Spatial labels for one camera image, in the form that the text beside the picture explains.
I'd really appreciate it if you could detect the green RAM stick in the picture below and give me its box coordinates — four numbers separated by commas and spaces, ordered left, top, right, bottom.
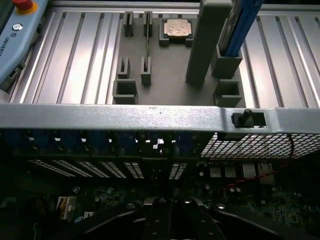
144, 11, 152, 59

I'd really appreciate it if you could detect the white power connector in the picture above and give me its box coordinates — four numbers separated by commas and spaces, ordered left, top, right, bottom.
57, 195, 76, 221

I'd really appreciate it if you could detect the grey parts rack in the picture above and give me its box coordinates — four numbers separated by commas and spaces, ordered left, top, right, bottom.
112, 0, 248, 106

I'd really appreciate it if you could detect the silver CPU chip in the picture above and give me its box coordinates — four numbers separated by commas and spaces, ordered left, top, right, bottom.
161, 18, 193, 39

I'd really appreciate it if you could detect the black case latch pin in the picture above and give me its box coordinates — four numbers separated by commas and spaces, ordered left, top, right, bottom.
231, 109, 254, 129

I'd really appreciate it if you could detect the open black PC case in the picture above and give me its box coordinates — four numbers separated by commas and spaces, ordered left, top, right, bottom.
0, 103, 320, 240

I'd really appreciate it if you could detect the blue grey teach pendant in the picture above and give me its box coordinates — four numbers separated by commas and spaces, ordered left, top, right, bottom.
0, 0, 44, 94

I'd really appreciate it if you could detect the red black twisted wire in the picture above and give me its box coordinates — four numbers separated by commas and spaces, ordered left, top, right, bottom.
216, 133, 301, 194

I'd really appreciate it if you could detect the green motherboard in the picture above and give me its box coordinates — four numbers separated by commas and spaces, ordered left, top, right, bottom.
49, 159, 320, 240

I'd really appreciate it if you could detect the hard disk with blue rails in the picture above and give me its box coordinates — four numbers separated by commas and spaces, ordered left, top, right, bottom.
219, 0, 264, 59

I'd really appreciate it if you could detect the blue slot retention clip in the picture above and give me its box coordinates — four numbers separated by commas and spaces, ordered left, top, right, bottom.
90, 130, 111, 151
174, 130, 201, 151
61, 130, 82, 151
116, 130, 138, 151

